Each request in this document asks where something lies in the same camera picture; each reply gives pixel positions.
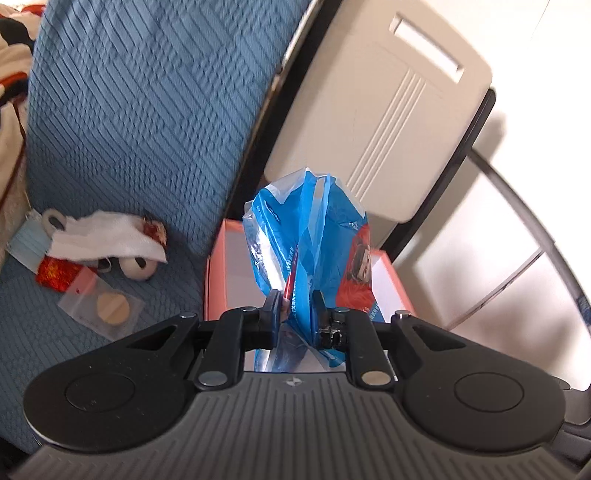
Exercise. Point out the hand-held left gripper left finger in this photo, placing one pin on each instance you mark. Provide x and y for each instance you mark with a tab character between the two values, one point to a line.
275	319

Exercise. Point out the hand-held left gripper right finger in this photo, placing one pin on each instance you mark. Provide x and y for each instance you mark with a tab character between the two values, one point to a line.
317	314

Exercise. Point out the pink bin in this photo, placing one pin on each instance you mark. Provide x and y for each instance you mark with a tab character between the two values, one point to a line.
231	277

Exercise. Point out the blue plastic bag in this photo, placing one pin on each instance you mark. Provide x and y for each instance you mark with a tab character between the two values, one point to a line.
318	221

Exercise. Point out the white tissue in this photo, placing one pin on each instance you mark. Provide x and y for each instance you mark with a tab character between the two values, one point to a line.
106	235

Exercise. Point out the blue face mask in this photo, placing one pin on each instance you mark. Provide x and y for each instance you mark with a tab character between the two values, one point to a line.
27	244

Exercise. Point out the panda plush toy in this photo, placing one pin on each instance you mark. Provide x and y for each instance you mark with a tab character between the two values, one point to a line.
138	270

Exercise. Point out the red brown candy wrapper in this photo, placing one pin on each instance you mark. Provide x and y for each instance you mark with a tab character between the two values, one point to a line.
156	230

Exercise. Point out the beige round powder puff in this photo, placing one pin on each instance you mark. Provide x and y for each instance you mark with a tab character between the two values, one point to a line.
111	307

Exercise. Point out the clear zip bag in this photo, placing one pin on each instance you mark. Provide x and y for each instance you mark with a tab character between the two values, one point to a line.
81	300

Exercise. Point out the red patterned packet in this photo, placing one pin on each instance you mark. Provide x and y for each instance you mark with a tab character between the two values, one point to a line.
53	274

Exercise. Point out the black hoop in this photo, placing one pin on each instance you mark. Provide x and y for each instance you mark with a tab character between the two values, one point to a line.
540	221

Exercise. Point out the blue quilted sofa cover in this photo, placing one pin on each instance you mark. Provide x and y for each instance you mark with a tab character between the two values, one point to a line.
138	115

